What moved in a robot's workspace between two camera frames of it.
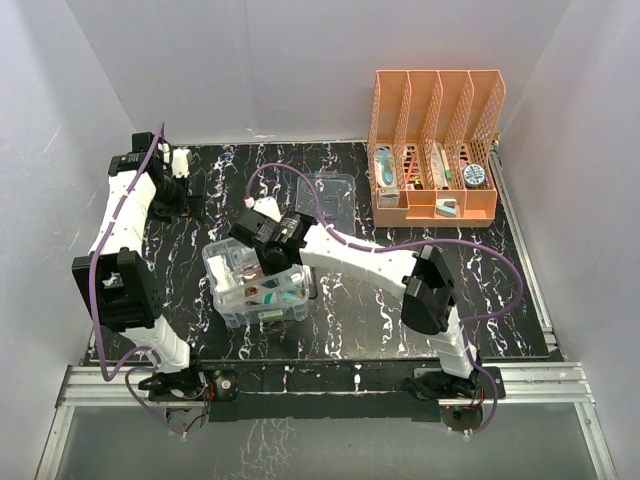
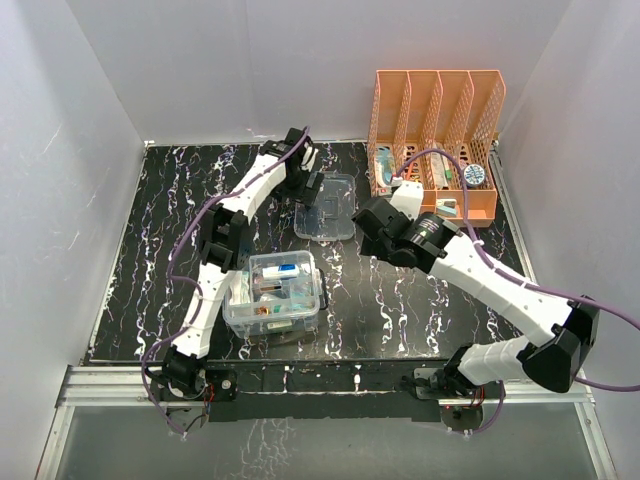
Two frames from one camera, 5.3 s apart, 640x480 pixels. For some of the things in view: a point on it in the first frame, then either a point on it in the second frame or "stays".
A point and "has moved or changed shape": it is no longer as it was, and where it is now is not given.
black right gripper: x=270 y=268 to x=372 y=248
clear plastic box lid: x=337 y=196 stays
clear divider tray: x=242 y=292 stays
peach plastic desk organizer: x=431 y=155 stays
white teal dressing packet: x=225 y=277 has moved or changed shape
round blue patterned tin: x=474 y=176 stays
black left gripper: x=194 y=205 to x=305 y=192
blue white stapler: x=446 y=207 stays
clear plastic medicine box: x=242 y=293 has moved or changed shape
